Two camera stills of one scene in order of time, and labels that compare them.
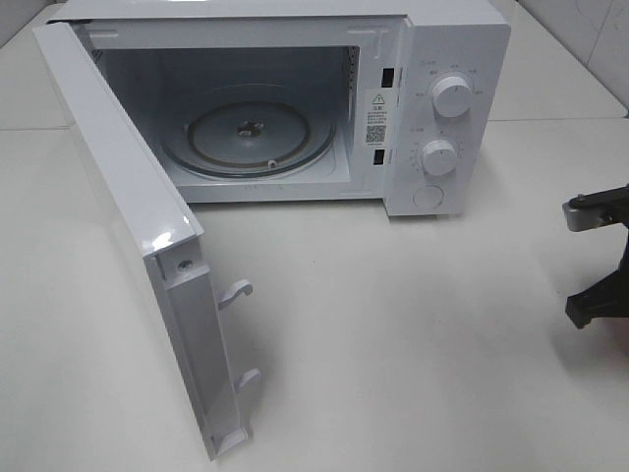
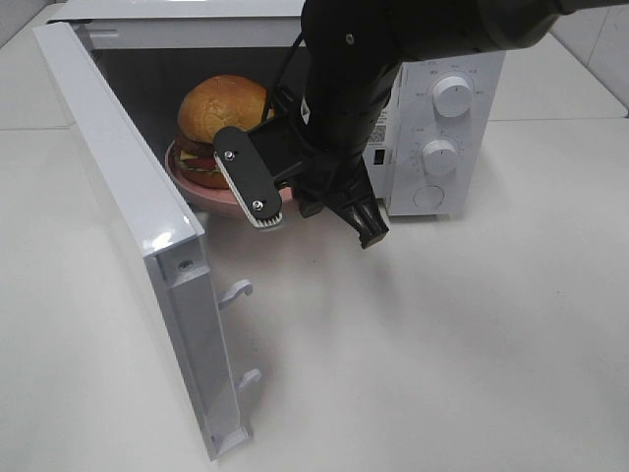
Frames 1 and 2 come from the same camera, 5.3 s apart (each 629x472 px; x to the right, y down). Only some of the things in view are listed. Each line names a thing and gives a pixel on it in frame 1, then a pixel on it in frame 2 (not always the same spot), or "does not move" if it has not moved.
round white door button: [428, 197] does not move
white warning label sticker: [377, 117] does not move
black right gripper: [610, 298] to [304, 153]
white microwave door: [143, 218] does not move
